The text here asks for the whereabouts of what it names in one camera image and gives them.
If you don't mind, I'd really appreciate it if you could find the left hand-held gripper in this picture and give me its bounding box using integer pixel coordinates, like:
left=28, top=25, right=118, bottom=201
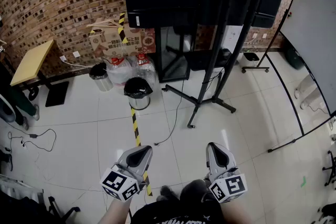
left=99, top=145, right=153, bottom=202

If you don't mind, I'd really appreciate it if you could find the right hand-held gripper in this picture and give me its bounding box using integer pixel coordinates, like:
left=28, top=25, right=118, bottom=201
left=205, top=142, right=248, bottom=204

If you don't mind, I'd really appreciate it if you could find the black power cable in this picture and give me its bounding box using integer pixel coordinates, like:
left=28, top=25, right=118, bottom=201
left=153, top=70, right=186, bottom=146

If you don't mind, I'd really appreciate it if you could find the person's left forearm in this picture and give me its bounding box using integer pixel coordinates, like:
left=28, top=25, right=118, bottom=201
left=98, top=198, right=132, bottom=224

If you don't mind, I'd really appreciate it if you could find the person's right forearm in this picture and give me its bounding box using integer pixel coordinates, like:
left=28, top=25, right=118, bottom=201
left=220, top=198, right=254, bottom=224

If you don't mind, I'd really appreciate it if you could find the yellow black hazard tape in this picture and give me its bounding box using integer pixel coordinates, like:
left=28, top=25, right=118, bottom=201
left=130, top=107, right=153, bottom=197
left=117, top=12, right=129, bottom=44

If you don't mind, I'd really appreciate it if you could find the person's left shoe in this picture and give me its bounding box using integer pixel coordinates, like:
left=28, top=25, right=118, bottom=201
left=160, top=185, right=180, bottom=202

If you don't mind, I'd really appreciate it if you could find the person's black shirt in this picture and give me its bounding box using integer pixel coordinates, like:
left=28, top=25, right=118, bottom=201
left=130, top=198, right=224, bottom=224

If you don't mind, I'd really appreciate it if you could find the large steel bin black bag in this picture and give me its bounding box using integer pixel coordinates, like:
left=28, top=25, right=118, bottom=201
left=123, top=77, right=153, bottom=111

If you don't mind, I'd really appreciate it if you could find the black office chair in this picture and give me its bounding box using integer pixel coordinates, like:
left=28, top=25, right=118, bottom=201
left=47, top=196, right=81, bottom=224

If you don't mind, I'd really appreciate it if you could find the small steel bin black bag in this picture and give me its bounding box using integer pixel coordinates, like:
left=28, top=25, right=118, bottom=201
left=88, top=62, right=113, bottom=92

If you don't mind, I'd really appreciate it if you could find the black wheeled TV stand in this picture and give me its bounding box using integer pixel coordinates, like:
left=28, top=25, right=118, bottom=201
left=161, top=0, right=266, bottom=129

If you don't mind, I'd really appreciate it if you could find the black stand shelf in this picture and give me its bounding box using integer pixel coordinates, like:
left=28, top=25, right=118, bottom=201
left=187, top=48, right=233, bottom=71

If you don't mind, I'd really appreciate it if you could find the black glass cabinet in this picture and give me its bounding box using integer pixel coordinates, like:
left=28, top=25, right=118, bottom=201
left=154, top=26, right=196, bottom=84

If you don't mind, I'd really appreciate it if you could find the black chair base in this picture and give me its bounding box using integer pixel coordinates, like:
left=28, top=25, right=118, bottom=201
left=322, top=151, right=336, bottom=187

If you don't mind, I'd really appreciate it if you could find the white metal rack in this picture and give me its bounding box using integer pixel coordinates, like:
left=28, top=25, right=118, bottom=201
left=0, top=173, right=44, bottom=204

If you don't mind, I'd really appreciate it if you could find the white panel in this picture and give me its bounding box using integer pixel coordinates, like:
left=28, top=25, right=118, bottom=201
left=220, top=25, right=244, bottom=52

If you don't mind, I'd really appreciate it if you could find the printed cardboard box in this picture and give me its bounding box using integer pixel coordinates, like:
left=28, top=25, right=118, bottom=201
left=86, top=17, right=157, bottom=58

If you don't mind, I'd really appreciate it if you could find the dark green bag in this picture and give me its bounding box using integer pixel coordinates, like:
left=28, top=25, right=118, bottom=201
left=286, top=47, right=305, bottom=70

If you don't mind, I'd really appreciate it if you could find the yellow table black base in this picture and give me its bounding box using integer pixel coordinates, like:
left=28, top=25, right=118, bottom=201
left=9, top=39, right=69, bottom=108

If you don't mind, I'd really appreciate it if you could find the whiteboard on black stand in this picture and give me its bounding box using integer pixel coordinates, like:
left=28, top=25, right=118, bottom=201
left=241, top=0, right=336, bottom=153

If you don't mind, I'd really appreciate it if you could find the black loose cable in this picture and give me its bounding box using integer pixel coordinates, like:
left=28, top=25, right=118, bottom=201
left=202, top=67, right=224, bottom=85

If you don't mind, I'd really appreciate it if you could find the thin black cable with adapter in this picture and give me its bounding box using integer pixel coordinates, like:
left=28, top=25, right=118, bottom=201
left=7, top=128, right=57, bottom=153

